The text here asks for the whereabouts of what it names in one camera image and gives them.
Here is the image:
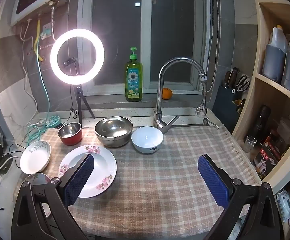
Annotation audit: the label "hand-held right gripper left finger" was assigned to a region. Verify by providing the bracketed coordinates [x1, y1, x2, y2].
[11, 152, 95, 240]

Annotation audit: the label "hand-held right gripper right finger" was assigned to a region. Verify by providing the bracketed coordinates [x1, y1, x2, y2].
[197, 154, 284, 240]

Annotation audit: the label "pink floral white plate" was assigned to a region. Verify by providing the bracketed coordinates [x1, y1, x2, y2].
[59, 145, 117, 198]

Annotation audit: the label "small red steel bowl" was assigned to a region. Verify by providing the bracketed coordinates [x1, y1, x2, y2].
[58, 122, 83, 146]

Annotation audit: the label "leaf print white plate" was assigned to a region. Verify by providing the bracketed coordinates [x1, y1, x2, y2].
[20, 140, 52, 175]

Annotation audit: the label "large steel bowl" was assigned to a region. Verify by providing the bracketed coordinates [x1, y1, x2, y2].
[95, 116, 133, 148]

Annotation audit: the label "patterned white plate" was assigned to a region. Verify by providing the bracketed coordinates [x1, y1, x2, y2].
[22, 172, 53, 188]

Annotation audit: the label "small glass cup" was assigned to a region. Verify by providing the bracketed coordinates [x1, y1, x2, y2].
[243, 135, 257, 153]

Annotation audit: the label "beige plaid cloth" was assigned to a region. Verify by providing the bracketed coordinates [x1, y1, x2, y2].
[38, 125, 263, 238]

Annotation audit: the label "red and black box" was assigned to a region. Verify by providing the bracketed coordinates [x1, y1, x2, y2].
[252, 141, 284, 179]

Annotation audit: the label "round teal power strip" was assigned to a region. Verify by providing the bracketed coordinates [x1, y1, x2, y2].
[46, 115, 63, 128]

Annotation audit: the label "black tripod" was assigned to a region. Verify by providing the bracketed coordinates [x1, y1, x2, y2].
[70, 84, 96, 126]

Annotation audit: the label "wet wipes pack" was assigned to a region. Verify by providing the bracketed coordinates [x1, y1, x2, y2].
[276, 189, 290, 223]

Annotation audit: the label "tall dark bottle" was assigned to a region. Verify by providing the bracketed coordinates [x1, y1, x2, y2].
[254, 105, 272, 144]

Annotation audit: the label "dark knife block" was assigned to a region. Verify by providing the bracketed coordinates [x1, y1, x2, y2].
[214, 84, 246, 128]

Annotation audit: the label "white ceramic bowl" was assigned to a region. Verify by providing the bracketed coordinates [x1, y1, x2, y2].
[131, 127, 164, 154]

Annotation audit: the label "chrome faucet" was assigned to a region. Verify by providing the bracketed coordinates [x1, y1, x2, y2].
[153, 57, 210, 134]

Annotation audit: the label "black scissors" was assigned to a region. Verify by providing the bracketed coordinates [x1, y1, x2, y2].
[231, 74, 251, 94]

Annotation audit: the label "green dish soap bottle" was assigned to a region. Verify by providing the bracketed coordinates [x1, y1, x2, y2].
[124, 47, 143, 102]

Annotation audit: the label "black phone clamp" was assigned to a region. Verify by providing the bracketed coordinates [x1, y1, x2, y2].
[63, 57, 77, 67]

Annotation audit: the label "window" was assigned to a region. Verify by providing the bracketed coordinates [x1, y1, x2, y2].
[80, 0, 218, 95]

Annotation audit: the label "wooden shelf unit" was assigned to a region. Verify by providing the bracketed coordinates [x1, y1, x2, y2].
[231, 0, 290, 240]

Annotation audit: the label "teal cable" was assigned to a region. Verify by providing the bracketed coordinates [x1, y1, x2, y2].
[26, 37, 60, 147]

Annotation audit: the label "thick white charger cable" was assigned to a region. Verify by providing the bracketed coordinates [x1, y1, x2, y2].
[0, 155, 22, 167]

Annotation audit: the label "wooden handle knife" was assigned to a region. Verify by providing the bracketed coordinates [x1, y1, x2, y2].
[229, 67, 238, 88]
[224, 70, 232, 89]

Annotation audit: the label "ring light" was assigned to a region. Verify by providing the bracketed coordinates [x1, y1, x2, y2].
[50, 29, 105, 85]

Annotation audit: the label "thin white cable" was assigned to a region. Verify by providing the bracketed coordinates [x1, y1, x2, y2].
[21, 20, 50, 128]

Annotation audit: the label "yellow hose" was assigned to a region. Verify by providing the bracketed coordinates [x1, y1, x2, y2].
[34, 20, 45, 62]

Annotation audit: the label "wall socket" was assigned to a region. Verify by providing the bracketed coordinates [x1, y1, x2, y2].
[40, 24, 53, 40]

